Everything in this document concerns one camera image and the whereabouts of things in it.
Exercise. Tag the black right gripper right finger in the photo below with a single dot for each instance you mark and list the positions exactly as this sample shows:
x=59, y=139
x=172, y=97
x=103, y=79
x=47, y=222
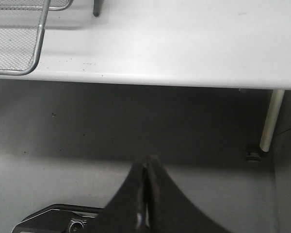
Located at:
x=170, y=211

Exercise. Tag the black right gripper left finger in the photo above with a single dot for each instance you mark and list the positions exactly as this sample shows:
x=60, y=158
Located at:
x=126, y=212

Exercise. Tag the silver mesh tray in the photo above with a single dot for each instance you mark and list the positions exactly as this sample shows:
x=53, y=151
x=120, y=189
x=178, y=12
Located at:
x=22, y=28

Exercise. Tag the grey table foot caster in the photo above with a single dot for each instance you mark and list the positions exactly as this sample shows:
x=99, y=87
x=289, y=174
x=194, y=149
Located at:
x=254, y=153

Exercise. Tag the white table leg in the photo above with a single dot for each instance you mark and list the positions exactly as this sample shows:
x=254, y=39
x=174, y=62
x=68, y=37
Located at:
x=271, y=119

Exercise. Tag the grey metal rack frame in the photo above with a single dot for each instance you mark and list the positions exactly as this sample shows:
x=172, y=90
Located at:
x=97, y=6

